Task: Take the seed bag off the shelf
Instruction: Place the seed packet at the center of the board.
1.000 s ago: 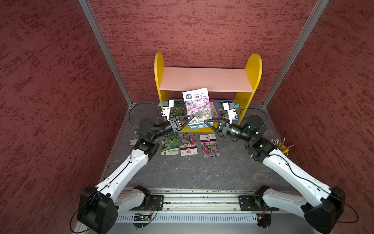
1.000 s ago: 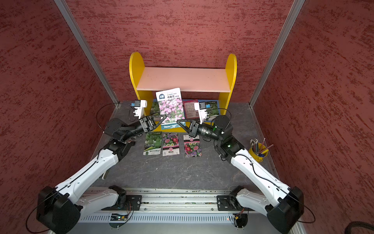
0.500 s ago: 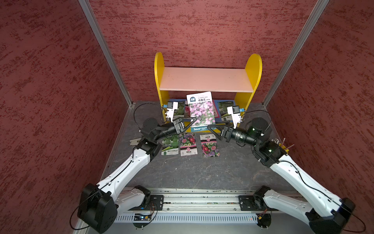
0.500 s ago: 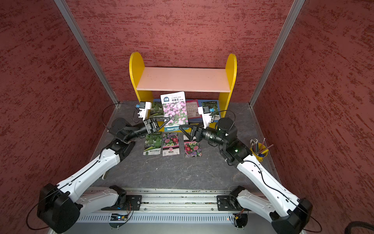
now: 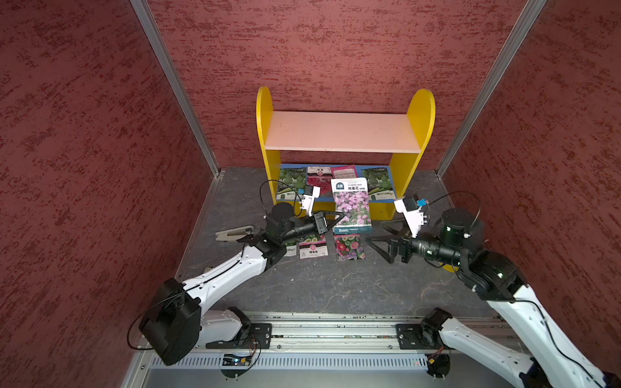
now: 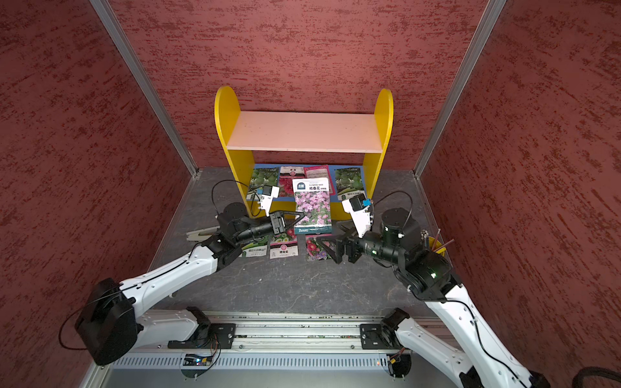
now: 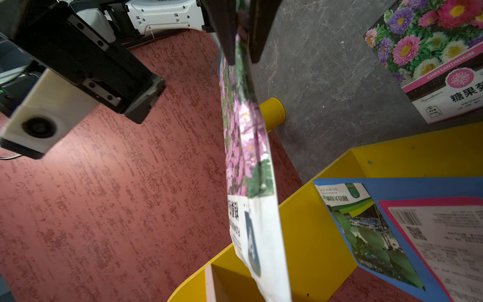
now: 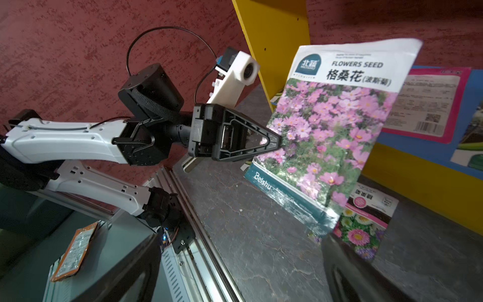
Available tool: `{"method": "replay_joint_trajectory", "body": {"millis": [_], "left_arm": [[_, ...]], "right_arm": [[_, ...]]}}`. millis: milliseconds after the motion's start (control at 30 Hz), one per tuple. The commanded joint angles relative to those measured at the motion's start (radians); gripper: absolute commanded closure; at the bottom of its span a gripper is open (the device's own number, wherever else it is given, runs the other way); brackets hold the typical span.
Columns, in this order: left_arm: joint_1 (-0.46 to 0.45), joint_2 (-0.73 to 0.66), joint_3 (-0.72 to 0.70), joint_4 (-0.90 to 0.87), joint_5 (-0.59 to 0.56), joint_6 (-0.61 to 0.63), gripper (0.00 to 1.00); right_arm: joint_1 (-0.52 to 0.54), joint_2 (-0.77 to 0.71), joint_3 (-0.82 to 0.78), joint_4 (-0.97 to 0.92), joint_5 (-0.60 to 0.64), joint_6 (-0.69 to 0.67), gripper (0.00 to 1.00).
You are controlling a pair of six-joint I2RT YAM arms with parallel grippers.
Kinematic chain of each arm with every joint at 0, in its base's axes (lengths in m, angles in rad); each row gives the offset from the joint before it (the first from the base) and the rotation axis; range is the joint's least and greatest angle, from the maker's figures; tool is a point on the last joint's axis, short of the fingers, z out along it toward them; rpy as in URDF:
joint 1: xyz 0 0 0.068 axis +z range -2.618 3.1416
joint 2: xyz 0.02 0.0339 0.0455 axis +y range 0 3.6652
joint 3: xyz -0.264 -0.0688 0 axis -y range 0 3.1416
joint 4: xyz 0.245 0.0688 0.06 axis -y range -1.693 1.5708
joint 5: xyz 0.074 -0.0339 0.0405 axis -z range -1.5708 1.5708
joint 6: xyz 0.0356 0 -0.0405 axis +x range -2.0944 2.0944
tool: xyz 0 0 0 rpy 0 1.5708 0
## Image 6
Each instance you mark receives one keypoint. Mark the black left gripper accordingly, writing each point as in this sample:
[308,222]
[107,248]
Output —
[278,220]

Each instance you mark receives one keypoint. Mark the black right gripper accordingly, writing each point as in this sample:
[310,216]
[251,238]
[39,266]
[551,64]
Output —
[339,254]

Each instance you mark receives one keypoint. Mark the purple flower seed bag top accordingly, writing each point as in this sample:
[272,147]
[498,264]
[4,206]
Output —
[312,197]

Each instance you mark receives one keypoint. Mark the pink flower seed bag top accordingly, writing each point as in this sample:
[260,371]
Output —
[315,245]

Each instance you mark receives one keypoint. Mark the pink flower seed bag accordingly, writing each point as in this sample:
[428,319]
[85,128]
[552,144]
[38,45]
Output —
[315,245]
[286,176]

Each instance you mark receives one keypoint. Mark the aster seed bag top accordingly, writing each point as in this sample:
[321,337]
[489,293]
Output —
[284,245]

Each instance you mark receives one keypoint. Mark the green gourd seed bag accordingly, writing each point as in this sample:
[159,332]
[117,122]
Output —
[256,248]

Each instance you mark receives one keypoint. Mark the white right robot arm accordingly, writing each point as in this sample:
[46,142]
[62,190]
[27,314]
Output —
[436,300]

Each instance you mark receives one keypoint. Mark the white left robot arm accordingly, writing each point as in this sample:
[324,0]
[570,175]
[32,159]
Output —
[113,321]

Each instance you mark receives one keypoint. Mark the pink flower seed bag lower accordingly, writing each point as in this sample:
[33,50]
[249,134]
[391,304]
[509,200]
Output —
[286,176]

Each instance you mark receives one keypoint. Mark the pink back-side seed bag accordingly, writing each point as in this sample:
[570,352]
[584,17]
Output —
[316,172]

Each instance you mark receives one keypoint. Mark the yellow shelf unit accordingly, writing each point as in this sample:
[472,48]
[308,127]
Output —
[241,133]

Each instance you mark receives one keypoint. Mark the yellow pen cup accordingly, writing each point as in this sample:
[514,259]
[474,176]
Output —
[434,244]

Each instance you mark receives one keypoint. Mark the white stapler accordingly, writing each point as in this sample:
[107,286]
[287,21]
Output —
[202,234]

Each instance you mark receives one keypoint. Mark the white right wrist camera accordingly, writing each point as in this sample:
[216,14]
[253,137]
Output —
[359,208]

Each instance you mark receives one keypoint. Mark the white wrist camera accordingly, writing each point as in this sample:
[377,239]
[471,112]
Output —
[268,194]
[359,208]

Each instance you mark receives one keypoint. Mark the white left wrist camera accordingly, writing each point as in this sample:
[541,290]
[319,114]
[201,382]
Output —
[268,194]

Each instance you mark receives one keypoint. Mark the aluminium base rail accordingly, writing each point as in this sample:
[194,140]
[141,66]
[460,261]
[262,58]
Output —
[269,342]

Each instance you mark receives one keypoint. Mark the aluminium corner post left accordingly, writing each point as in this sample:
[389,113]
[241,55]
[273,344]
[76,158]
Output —
[110,22]

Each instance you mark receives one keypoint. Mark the aluminium corner post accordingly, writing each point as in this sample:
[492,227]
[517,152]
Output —
[110,22]
[480,37]

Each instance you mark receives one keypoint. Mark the aluminium corner post right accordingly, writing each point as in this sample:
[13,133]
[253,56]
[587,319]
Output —
[480,37]

